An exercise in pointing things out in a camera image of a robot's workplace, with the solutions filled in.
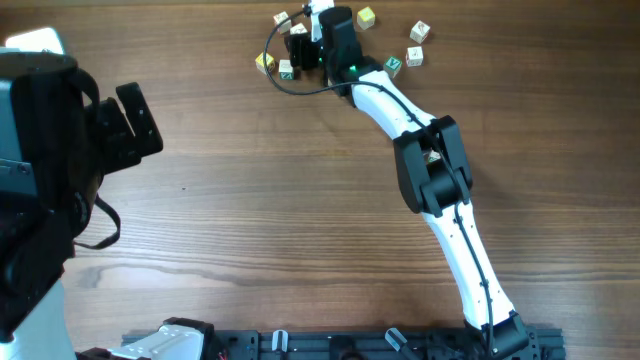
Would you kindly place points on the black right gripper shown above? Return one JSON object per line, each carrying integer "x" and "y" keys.
{"x": 300, "y": 51}

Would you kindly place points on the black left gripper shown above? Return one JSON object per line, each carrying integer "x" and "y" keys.
{"x": 125, "y": 150}

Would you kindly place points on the blue side block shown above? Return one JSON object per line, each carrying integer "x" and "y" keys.
{"x": 298, "y": 29}

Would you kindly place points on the green side picture block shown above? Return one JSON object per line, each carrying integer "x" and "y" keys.
{"x": 433, "y": 156}

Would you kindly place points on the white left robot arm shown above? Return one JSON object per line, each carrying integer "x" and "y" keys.
{"x": 59, "y": 139}

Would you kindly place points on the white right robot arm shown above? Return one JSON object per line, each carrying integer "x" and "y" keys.
{"x": 435, "y": 180}

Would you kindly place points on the green Z side block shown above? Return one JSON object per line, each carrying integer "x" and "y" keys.
{"x": 285, "y": 70}

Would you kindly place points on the red side block back-left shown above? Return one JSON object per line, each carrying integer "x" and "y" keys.
{"x": 282, "y": 22}

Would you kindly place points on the yellow top block left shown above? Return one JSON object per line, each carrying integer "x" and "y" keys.
{"x": 265, "y": 63}

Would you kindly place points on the yellow block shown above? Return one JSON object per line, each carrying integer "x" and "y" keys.
{"x": 265, "y": 63}
{"x": 366, "y": 18}

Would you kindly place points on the yellow top block back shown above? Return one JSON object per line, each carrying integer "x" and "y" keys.
{"x": 366, "y": 18}

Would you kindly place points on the green V letter block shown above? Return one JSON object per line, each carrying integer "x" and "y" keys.
{"x": 392, "y": 66}

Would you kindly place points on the red side picture block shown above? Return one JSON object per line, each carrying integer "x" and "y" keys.
{"x": 414, "y": 56}

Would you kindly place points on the tilted picture block right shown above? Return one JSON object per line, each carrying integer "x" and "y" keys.
{"x": 419, "y": 32}

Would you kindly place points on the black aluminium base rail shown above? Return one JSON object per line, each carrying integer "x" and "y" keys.
{"x": 350, "y": 345}

